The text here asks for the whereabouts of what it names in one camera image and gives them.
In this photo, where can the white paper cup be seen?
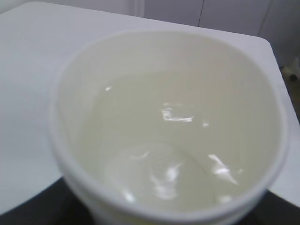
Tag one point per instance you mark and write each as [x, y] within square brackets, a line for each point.
[166, 127]

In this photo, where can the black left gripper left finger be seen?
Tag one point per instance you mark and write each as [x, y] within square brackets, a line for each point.
[56, 205]

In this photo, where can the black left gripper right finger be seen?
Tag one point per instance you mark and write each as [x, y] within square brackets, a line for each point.
[272, 210]

